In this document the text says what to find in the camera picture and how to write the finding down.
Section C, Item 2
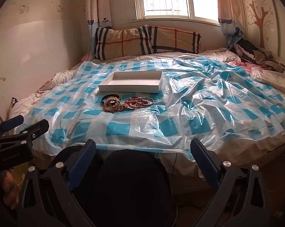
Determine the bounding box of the pile of dark clothes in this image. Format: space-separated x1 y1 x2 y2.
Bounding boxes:
228 39 285 74

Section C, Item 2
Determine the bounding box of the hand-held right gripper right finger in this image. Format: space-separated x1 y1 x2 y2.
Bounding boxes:
190 138 267 227

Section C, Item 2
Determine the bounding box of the person's left hand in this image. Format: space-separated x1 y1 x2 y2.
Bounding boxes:
0 168 19 211

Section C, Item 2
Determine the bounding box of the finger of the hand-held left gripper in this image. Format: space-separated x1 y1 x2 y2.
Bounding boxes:
0 115 24 139
15 119 50 147

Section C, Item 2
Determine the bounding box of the cartoon print curtain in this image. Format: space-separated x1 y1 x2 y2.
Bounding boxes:
84 0 113 59
216 0 248 48

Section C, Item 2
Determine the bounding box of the plaid beige pillow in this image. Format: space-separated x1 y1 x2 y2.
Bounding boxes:
138 26 202 54
93 26 155 61

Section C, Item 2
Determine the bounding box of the blue checked plastic sheet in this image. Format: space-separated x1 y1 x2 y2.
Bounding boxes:
9 58 285 162

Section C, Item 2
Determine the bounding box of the brown tree wall sticker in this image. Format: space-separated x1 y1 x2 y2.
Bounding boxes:
245 0 274 49

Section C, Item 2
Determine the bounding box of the large white board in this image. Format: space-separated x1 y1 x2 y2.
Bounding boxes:
0 19 84 124

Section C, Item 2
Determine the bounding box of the white shallow cardboard box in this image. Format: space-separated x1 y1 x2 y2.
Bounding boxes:
98 70 163 93

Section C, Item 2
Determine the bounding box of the window with white frame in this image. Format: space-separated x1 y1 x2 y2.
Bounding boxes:
132 0 220 24

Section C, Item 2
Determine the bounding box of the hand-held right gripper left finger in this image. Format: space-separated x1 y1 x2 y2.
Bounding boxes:
17 139 97 227

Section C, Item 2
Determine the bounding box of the black round stool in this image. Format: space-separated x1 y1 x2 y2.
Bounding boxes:
95 150 178 227

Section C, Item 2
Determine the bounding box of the pile of mixed bracelets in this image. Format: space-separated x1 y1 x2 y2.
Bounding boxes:
101 94 155 113

